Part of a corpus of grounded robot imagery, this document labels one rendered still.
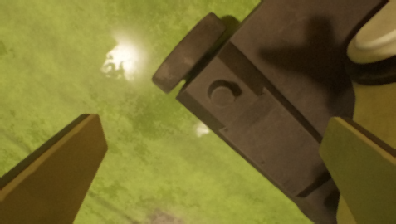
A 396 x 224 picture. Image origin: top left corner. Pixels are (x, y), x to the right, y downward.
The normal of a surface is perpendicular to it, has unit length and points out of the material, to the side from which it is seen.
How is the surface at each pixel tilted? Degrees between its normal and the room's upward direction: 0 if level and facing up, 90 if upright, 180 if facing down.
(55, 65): 0
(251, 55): 0
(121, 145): 0
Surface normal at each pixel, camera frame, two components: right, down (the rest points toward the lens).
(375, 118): -0.73, -0.65
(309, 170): -0.04, 0.31
